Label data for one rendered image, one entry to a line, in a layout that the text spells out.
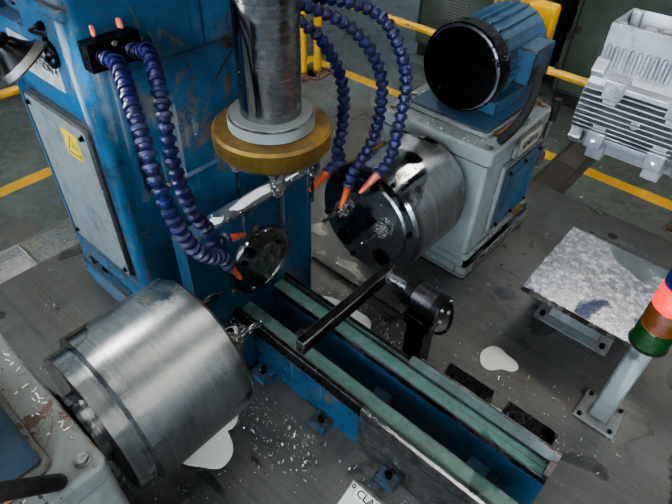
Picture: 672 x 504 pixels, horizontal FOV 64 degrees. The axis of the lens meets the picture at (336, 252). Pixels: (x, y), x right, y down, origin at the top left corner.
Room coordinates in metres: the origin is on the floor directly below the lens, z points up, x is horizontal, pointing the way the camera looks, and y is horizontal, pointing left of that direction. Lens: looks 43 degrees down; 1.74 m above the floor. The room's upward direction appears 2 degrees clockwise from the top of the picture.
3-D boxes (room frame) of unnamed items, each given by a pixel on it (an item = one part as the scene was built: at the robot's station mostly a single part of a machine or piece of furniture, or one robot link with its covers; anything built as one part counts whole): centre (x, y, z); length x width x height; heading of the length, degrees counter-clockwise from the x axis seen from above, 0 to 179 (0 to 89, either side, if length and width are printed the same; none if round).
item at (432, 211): (0.95, -0.14, 1.04); 0.41 x 0.25 x 0.25; 140
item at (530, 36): (1.16, -0.36, 1.16); 0.33 x 0.26 x 0.42; 140
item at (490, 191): (1.15, -0.31, 0.99); 0.35 x 0.31 x 0.37; 140
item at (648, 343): (0.58, -0.53, 1.05); 0.06 x 0.06 x 0.04
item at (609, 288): (0.84, -0.58, 0.86); 0.27 x 0.24 x 0.12; 140
